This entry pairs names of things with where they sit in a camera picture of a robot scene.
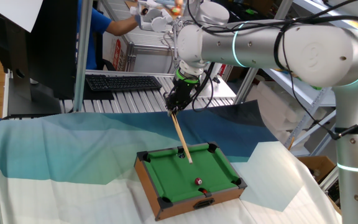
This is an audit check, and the black computer monitor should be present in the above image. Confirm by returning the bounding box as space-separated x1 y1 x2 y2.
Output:
0 0 79 118

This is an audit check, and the black desk pad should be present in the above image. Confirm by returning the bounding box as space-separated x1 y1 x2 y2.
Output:
82 79 115 101

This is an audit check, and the open cardboard box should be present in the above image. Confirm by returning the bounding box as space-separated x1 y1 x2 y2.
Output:
296 155 337 184

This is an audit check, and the green wrist adapter ring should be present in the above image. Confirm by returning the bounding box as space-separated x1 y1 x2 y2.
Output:
175 68 200 85

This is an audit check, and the mini green felt pool table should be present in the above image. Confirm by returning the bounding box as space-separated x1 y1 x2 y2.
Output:
134 142 248 222

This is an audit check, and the white haptic teleoperation device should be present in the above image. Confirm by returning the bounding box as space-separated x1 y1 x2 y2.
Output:
130 0 230 47

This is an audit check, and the red white label sign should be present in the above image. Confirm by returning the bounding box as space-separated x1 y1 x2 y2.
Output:
112 39 127 72

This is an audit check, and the wooden pool cue black butt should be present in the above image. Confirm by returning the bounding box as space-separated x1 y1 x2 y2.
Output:
169 112 194 165

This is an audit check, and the person in blue shirt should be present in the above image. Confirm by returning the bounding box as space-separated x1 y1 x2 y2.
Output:
78 0 113 71

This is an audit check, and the aluminium profile workbench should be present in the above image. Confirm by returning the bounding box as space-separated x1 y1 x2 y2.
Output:
99 0 186 74

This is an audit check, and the black computer keyboard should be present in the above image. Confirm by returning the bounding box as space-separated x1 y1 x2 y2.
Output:
85 73 163 92

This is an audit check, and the white paper sheet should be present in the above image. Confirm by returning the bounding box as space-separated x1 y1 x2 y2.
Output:
0 0 44 33

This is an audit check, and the flat cardboard sheet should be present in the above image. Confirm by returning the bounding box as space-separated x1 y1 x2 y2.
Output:
124 0 142 10

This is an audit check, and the black office chair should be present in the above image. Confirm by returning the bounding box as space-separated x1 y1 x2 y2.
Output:
93 30 117 72

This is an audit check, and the black equipment case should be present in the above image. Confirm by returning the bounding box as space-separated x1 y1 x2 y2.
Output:
228 0 279 22

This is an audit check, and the black electronic device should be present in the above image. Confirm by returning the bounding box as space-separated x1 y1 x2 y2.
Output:
326 179 341 209

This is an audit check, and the person right forearm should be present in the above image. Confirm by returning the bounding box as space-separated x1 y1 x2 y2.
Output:
106 15 139 37

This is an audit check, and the blue white gradient tablecloth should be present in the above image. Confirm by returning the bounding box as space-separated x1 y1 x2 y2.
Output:
0 100 349 224

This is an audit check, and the white foam packing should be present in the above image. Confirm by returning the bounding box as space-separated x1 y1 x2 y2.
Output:
247 81 328 147

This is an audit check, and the grey slotted metal shelf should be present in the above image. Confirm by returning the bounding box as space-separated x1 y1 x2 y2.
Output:
262 68 338 156

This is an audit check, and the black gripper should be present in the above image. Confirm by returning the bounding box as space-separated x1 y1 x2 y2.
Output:
165 77 199 116

